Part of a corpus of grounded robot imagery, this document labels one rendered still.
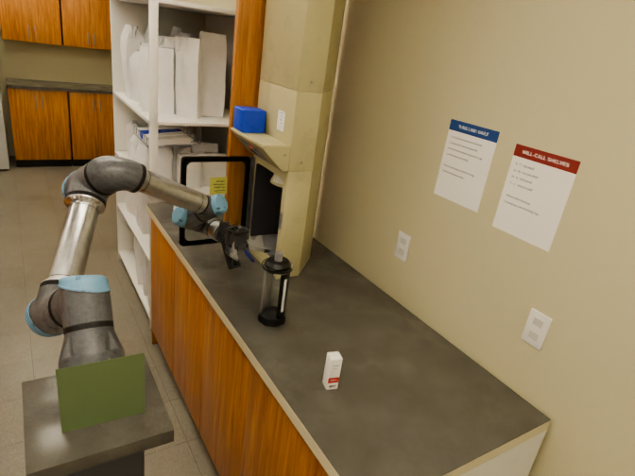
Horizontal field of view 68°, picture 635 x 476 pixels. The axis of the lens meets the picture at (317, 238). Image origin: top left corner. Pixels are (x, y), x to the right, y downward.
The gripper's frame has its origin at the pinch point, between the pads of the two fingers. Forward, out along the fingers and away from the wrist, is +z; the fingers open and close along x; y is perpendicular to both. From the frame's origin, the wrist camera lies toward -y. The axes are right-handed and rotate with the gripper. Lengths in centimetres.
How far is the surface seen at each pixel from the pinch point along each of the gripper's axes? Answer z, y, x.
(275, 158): -11.0, 32.6, 15.7
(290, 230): -8.8, 2.0, 25.8
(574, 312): 95, 12, 38
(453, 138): 39, 49, 53
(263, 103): -35, 49, 29
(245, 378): 14.6, -38.4, -12.9
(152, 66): -127, 53, 30
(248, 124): -32, 41, 19
